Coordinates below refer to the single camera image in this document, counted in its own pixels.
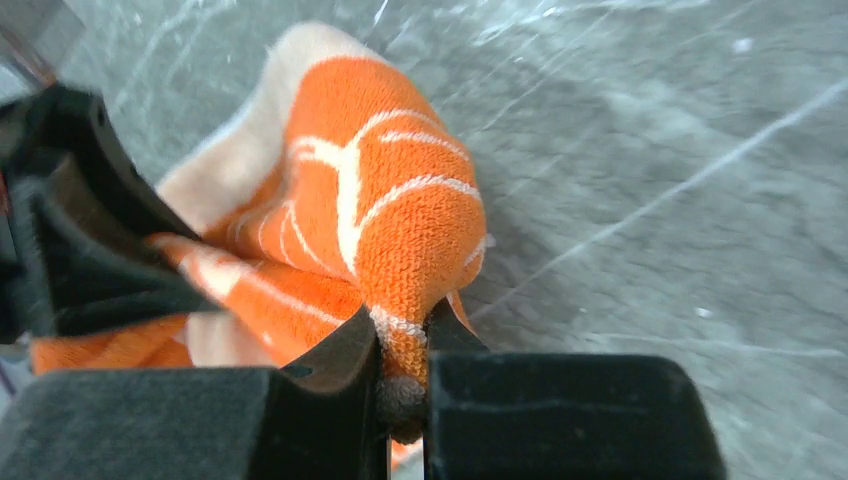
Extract orange white patterned towel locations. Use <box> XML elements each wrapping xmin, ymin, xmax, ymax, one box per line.
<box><xmin>30</xmin><ymin>21</ymin><xmax>486</xmax><ymax>467</ymax></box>

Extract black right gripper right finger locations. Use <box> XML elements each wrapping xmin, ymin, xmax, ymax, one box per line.
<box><xmin>424</xmin><ymin>301</ymin><xmax>728</xmax><ymax>480</ymax></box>

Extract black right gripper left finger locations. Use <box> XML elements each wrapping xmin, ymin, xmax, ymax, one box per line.
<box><xmin>1</xmin><ymin>312</ymin><xmax>389</xmax><ymax>479</ymax></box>

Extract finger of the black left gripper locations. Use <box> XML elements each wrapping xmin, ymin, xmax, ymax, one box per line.
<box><xmin>1</xmin><ymin>84</ymin><xmax>215</xmax><ymax>344</ymax></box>

